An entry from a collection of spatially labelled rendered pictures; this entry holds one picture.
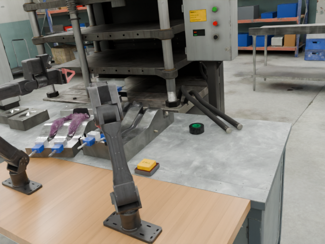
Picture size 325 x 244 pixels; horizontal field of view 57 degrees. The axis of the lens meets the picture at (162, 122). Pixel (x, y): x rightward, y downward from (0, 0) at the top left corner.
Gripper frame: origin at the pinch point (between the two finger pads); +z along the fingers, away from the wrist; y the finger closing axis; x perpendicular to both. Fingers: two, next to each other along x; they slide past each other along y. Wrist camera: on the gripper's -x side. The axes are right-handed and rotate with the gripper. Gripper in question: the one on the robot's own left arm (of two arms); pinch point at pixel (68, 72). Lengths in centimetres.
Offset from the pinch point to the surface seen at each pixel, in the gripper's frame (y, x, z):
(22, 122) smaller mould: 54, 33, 2
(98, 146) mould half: -17.7, 33.2, -6.2
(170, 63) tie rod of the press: -16, 9, 69
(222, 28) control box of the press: -45, -9, 82
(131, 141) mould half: -31.9, 31.6, 1.2
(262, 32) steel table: 0, 23, 345
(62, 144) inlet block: 1.2, 32.9, -11.8
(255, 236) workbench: -91, 61, -3
